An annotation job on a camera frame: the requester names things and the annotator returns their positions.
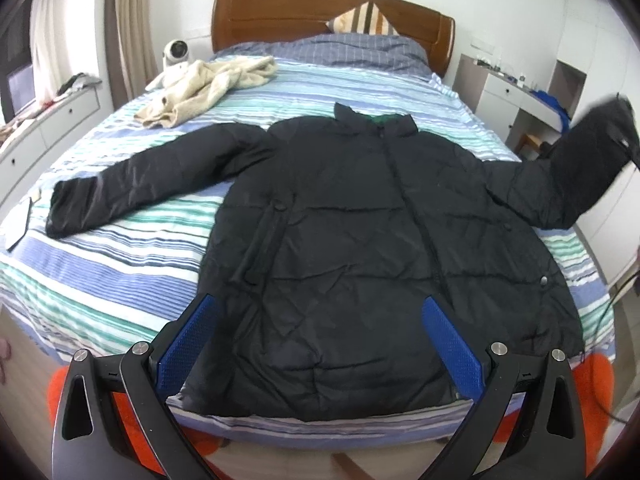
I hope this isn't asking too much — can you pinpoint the brown wooden stool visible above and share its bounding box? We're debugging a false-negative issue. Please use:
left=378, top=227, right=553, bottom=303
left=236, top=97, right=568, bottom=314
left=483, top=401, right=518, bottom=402
left=517, top=132, right=553, bottom=157

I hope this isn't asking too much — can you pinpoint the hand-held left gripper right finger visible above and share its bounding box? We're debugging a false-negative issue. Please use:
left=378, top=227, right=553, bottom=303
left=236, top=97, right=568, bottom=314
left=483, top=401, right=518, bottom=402
left=415, top=296, right=602, bottom=480

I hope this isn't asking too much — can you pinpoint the black cable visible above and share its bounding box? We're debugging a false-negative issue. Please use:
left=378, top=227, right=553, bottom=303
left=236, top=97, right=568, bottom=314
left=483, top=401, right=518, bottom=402
left=594, top=260, right=640, bottom=423

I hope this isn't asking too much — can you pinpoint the beige fleece garment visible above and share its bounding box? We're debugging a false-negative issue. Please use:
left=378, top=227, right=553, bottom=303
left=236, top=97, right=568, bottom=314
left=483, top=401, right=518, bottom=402
left=134, top=56, right=279, bottom=129

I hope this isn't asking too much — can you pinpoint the white dresser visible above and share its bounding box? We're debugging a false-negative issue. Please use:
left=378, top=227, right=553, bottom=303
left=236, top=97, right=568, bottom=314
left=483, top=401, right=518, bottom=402
left=0, top=77, right=117, bottom=213

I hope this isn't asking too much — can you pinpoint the orange plush object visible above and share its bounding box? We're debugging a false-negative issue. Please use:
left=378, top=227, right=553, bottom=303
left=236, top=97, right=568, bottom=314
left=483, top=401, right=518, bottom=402
left=46, top=364, right=223, bottom=463
left=492, top=354, right=616, bottom=456

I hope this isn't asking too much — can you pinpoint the blue cloth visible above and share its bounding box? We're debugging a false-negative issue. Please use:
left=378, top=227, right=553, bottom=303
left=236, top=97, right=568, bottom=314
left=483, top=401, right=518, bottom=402
left=532, top=89, right=572, bottom=134

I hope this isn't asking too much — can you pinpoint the black puffer jacket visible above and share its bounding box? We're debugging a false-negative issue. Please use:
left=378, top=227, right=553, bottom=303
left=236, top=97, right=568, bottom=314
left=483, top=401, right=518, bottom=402
left=46, top=97, right=632, bottom=418

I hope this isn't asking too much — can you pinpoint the white security camera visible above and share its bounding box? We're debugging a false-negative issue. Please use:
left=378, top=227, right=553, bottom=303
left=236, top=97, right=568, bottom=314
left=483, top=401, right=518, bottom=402
left=162, top=39, right=194, bottom=72

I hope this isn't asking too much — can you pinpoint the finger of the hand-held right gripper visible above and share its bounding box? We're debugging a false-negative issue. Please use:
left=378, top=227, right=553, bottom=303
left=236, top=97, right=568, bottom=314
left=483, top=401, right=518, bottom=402
left=614, top=91, right=640, bottom=170

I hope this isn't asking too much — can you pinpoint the striped bed cover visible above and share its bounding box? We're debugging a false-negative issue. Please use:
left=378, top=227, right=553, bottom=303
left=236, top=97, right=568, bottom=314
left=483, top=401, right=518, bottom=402
left=0, top=32, right=615, bottom=443

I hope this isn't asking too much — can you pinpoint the brown striped pillow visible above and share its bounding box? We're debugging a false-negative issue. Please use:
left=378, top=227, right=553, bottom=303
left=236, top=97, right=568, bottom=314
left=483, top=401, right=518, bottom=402
left=326, top=1, right=401, bottom=37

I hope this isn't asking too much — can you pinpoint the white wardrobe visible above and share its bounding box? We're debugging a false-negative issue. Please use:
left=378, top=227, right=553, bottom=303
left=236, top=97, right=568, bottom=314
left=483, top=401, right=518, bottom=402
left=549, top=0, right=640, bottom=288

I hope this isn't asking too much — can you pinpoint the dark cloth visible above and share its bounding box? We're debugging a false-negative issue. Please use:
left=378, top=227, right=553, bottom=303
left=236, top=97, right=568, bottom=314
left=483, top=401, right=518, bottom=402
left=56, top=72, right=99, bottom=97

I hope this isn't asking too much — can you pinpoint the wooden headboard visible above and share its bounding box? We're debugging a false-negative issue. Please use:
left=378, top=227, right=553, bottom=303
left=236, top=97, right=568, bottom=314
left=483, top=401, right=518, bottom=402
left=211, top=0, right=457, bottom=80

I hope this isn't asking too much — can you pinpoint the blue-grey checked pillow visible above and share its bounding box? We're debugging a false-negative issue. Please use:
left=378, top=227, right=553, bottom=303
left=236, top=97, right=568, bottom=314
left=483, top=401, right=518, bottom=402
left=212, top=32, right=434, bottom=79

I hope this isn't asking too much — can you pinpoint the white desk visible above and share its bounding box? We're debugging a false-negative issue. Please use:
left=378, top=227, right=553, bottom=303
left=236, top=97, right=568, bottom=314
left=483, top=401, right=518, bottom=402
left=452, top=54, right=568, bottom=147

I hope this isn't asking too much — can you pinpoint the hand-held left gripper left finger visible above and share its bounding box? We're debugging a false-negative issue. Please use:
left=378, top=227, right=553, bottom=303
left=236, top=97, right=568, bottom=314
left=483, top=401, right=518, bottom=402
left=50, top=294, right=223, bottom=480

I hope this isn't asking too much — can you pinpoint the beige curtain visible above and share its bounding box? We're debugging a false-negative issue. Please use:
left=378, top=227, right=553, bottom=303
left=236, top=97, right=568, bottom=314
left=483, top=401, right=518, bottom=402
left=106, top=0, right=167, bottom=111

